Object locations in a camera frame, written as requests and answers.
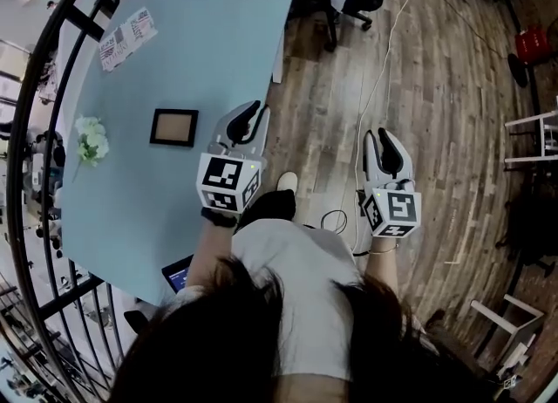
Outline white artificial flower bunch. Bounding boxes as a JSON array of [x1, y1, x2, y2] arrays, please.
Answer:
[[71, 115, 110, 184]]

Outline printed flag card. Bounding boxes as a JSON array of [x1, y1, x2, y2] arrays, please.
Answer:
[[98, 6, 159, 73]]

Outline black cable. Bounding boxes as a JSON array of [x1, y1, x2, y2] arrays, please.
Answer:
[[320, 208, 350, 236]]

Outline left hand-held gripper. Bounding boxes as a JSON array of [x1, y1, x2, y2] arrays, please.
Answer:
[[195, 101, 270, 215]]

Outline person's white shirt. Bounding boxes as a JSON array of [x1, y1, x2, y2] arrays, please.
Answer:
[[172, 217, 367, 383]]

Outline person's left forearm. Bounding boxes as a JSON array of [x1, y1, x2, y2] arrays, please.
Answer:
[[182, 208, 241, 291]]

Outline black picture frame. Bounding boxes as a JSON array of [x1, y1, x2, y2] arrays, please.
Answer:
[[148, 107, 200, 148]]

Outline white cable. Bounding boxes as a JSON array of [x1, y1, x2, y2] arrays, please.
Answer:
[[348, 0, 420, 258]]

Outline person's black trouser leg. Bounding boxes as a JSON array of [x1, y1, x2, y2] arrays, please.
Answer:
[[241, 189, 297, 229]]

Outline person's right forearm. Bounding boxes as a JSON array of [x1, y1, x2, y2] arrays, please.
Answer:
[[364, 235, 400, 302]]

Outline blue screen phone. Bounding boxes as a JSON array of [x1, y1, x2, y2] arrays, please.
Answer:
[[160, 254, 195, 294]]

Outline red crate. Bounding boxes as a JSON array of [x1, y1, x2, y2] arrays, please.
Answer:
[[515, 28, 549, 65]]

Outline black office chair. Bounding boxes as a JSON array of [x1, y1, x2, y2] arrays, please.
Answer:
[[278, 0, 389, 51]]

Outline person's white shoe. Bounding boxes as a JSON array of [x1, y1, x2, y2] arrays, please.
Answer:
[[276, 171, 299, 195]]

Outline black wristband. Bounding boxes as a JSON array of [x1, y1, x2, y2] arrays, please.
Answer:
[[200, 207, 240, 229]]

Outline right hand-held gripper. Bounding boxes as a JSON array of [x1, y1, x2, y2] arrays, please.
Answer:
[[359, 127, 423, 239]]

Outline black metal railing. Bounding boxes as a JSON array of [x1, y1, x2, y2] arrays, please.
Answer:
[[6, 0, 162, 403]]

